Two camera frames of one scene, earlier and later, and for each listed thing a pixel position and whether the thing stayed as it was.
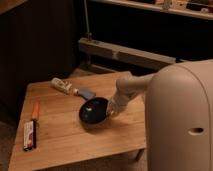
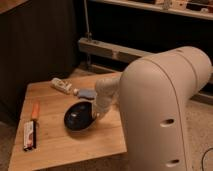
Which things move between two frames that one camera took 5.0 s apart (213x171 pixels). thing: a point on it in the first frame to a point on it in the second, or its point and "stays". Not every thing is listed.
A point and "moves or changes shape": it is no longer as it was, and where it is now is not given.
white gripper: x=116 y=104 to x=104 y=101
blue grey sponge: x=86 y=93 stays
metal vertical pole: x=88 y=33 stays
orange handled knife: x=35 y=116 stays
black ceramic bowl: x=93 y=112 moves or changes shape
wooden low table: x=63 y=137 stays
